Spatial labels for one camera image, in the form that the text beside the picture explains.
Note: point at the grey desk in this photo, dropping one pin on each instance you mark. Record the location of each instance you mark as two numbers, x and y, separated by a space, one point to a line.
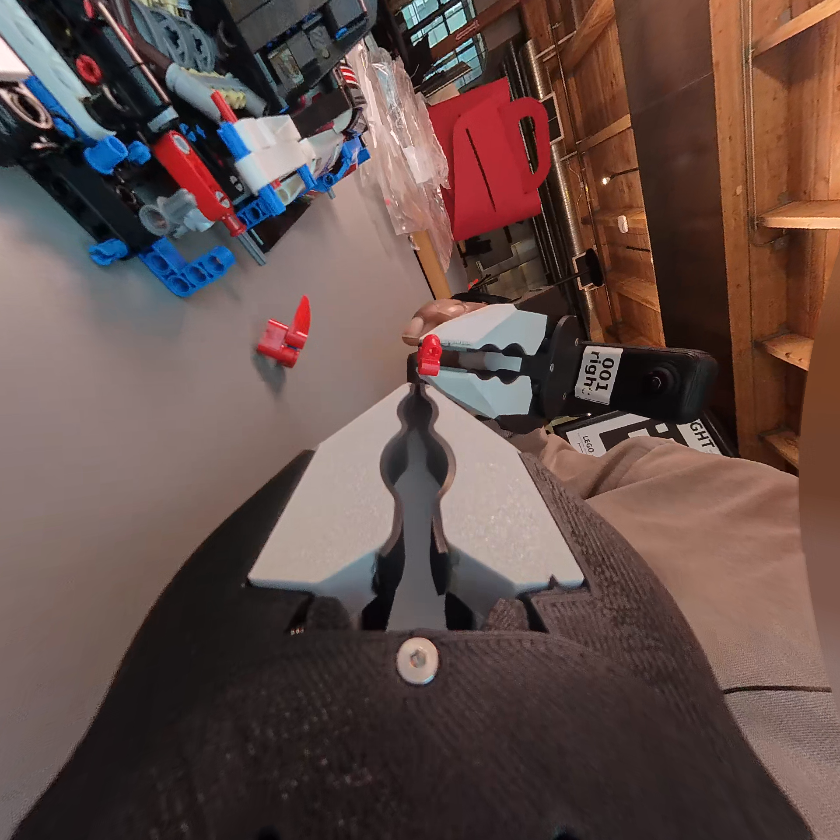
131 426

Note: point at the person's right hand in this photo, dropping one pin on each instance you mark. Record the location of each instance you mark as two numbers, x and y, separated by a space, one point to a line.
426 321

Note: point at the Lego set box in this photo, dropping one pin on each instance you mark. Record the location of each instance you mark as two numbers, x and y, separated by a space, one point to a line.
630 433

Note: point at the toy brick race car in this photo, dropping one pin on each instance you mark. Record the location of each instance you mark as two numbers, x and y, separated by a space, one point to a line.
262 144

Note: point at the person's beige hoodie torso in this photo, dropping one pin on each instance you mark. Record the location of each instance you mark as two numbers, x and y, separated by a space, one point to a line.
787 754

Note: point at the red long brick connector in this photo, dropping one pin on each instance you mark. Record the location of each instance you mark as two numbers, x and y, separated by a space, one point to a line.
302 321

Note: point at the clear plastic bag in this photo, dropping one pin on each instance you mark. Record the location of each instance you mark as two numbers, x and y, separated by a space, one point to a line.
407 164

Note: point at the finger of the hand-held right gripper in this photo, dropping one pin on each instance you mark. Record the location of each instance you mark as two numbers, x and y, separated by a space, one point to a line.
499 325
499 397

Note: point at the wooden shelving unit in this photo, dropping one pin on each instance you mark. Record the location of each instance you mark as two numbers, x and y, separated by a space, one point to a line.
728 197

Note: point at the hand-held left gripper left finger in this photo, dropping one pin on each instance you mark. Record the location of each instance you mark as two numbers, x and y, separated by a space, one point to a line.
315 518

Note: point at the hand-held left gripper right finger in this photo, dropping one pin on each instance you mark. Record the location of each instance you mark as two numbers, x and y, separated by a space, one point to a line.
512 518

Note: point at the silver ventilation duct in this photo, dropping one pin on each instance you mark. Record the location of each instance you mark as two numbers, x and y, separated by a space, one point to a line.
564 197

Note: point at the person's right forearm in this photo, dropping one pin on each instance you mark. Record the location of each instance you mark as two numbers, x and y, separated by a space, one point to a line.
689 525

